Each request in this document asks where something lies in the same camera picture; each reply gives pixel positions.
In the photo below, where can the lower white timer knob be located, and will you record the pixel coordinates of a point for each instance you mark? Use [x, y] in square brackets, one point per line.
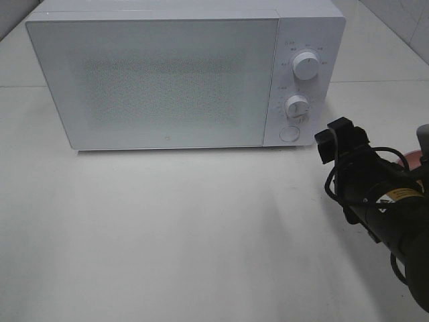
[296, 106]

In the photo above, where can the upper white power knob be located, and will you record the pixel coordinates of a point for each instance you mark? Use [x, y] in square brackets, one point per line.
[305, 65]

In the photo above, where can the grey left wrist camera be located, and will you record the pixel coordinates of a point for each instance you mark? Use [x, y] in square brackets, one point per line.
[422, 133]

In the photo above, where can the pink plate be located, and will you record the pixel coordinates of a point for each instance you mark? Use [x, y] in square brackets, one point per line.
[413, 159]

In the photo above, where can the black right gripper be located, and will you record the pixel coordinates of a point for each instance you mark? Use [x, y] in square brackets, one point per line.
[355, 163]

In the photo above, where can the white microwave door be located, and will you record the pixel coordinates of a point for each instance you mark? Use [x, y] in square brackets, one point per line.
[123, 85]

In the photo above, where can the round white door release button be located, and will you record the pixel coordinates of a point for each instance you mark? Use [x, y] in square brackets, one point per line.
[289, 134]

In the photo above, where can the white microwave oven body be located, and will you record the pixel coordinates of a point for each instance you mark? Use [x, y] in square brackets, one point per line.
[302, 25]

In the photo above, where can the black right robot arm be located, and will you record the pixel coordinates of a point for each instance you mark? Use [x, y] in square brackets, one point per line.
[377, 189]

